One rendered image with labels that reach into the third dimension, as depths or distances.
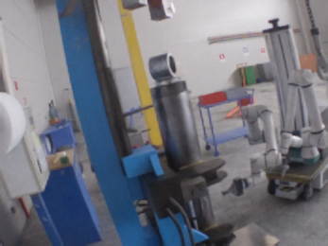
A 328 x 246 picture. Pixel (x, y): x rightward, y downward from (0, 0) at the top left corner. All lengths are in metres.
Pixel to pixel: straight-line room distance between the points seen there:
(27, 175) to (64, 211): 1.67
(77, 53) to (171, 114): 0.62
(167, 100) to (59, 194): 1.69
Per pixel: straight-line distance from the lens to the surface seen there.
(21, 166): 1.28
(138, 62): 4.17
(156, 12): 1.82
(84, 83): 1.50
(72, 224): 2.98
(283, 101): 2.92
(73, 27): 1.54
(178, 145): 1.59
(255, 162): 1.95
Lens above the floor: 1.55
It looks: 10 degrees down
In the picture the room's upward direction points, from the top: 14 degrees counter-clockwise
